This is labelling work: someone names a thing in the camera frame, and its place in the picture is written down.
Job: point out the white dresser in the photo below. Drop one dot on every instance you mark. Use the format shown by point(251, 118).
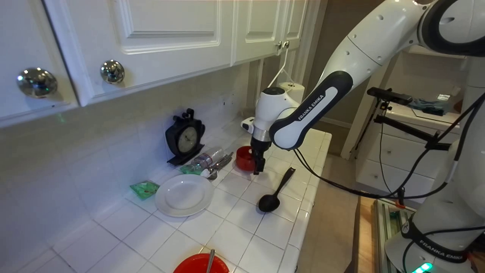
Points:
point(401, 151)

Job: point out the clear plastic bottle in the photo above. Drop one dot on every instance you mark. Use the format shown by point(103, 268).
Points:
point(204, 159)

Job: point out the red bowl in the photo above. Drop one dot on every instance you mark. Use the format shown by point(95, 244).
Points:
point(195, 265)

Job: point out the green packet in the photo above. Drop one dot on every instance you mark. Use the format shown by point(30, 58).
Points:
point(144, 189)

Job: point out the red cup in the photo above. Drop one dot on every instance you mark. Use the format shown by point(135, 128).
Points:
point(243, 159)

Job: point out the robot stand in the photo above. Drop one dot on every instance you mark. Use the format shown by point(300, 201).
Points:
point(379, 235)

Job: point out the white cabinet door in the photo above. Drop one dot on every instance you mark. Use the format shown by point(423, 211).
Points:
point(22, 41)
point(297, 19)
point(259, 26)
point(159, 30)

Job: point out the blue cloth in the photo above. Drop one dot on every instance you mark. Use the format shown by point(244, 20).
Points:
point(426, 106)

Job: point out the white wall cabinet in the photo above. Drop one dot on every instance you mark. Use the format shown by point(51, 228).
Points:
point(170, 38)

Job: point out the heap of metal cutlery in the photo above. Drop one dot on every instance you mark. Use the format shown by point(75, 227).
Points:
point(221, 163)

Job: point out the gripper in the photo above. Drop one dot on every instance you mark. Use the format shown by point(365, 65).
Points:
point(261, 146)

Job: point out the white paper towel roll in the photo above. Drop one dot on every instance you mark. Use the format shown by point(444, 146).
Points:
point(294, 91)

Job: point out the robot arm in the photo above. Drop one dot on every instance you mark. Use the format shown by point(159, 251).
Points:
point(371, 41)

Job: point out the black ladle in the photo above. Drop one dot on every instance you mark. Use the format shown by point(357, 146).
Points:
point(269, 202)

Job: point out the metal spoon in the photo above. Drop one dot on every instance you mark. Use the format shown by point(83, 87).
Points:
point(210, 259)

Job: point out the camera on tripod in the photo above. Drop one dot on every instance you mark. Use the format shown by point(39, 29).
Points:
point(390, 96)

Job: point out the white plate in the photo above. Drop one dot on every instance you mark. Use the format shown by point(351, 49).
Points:
point(184, 195)

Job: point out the black table clock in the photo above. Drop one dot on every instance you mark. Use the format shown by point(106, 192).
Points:
point(185, 139)

